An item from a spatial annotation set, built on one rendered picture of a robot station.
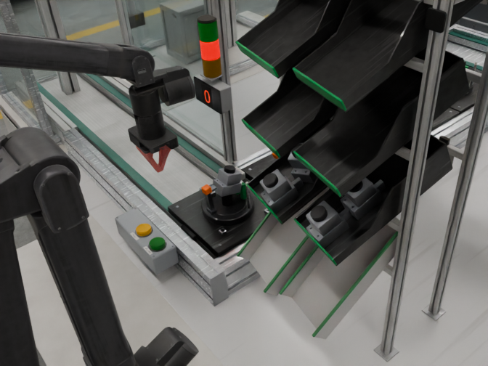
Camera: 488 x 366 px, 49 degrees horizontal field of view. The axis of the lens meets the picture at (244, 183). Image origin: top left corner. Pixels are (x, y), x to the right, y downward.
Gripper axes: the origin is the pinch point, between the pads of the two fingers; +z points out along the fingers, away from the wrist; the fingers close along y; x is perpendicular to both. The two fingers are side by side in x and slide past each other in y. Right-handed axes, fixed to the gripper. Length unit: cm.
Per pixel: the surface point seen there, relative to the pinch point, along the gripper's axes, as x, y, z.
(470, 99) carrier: -115, -4, 28
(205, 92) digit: -28.8, 24.4, 2.2
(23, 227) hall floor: 13, 164, 123
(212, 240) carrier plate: -9.0, -2.5, 26.2
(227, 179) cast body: -19.0, 2.8, 15.0
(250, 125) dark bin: -13.8, -16.1, -12.1
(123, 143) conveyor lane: -16, 62, 32
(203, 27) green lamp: -29.6, 22.7, -16.7
